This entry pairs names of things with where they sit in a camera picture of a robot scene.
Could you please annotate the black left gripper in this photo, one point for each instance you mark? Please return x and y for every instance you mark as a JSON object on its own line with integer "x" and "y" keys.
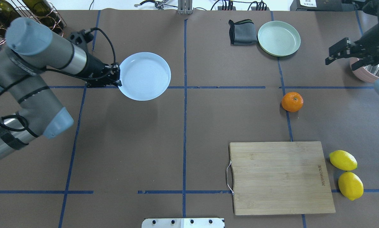
{"x": 94, "y": 68}

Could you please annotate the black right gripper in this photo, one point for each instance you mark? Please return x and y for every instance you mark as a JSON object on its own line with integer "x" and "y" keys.
{"x": 374, "y": 39}

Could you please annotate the light blue plate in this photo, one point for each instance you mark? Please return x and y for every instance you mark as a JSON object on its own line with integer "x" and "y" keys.
{"x": 144, "y": 76}

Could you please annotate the orange fruit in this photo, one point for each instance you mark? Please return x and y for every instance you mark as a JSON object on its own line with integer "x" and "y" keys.
{"x": 292, "y": 102}

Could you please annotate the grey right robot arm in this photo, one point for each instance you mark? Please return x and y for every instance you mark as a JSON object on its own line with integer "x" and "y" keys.
{"x": 370, "y": 7}

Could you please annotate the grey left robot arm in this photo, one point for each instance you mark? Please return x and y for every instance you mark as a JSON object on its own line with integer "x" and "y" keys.
{"x": 28, "y": 107}

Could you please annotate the pale green plate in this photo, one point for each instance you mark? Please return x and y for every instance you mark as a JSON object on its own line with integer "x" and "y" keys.
{"x": 278, "y": 38}

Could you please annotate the pink bowl with ice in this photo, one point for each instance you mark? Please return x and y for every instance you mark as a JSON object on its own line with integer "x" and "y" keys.
{"x": 367, "y": 73}

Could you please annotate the dark wine bottle upper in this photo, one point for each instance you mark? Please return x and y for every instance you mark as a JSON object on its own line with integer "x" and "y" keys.
{"x": 45, "y": 14}

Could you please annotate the dark wine bottle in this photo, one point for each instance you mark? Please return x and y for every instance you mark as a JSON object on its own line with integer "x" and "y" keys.
{"x": 7, "y": 13}
{"x": 45, "y": 14}

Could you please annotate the lower yellow lemon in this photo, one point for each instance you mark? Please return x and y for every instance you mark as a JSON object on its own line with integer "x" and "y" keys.
{"x": 343, "y": 160}

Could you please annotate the yellow lemon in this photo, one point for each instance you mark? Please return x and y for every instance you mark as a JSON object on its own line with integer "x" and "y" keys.
{"x": 350, "y": 185}
{"x": 343, "y": 160}

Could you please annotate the folded grey cloth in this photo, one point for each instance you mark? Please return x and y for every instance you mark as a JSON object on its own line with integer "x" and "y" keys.
{"x": 242, "y": 33}

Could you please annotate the upper yellow lemon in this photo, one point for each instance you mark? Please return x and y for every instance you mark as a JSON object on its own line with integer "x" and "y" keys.
{"x": 350, "y": 185}

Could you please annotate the dark wine bottle lower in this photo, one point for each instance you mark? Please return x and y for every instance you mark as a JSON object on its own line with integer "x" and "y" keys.
{"x": 7, "y": 13}

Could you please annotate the bamboo cutting board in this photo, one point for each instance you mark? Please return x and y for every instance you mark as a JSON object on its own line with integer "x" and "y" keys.
{"x": 279, "y": 178}

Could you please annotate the copper wire bottle rack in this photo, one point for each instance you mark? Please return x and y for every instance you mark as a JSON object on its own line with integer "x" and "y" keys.
{"x": 24, "y": 12}

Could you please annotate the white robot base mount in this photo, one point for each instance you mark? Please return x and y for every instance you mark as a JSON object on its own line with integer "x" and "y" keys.
{"x": 183, "y": 223}

